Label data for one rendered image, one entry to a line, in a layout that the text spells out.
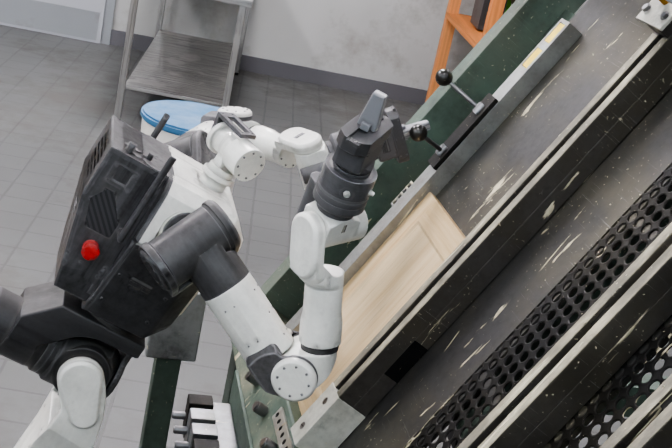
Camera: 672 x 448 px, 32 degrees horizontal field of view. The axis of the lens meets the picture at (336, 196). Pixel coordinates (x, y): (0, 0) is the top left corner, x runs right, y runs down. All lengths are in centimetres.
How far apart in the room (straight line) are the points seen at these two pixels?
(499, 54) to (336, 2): 644
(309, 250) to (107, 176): 40
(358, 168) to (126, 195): 47
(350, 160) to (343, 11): 738
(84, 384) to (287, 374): 45
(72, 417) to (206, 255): 50
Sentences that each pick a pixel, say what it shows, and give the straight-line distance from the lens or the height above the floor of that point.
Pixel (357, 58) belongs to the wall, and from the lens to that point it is 922.
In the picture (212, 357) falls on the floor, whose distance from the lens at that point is 450.
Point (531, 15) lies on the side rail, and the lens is 274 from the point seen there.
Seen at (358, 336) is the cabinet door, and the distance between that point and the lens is 238.
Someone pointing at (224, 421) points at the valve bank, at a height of 74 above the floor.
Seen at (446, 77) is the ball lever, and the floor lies 155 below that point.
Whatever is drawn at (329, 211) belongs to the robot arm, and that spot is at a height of 144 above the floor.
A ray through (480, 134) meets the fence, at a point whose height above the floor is 145.
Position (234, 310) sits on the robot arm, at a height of 123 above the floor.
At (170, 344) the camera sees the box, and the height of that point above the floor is 79.
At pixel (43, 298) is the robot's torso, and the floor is 108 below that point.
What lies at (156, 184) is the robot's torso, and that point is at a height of 138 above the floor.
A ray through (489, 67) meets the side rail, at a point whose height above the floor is 155.
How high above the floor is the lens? 203
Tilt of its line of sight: 18 degrees down
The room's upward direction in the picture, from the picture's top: 12 degrees clockwise
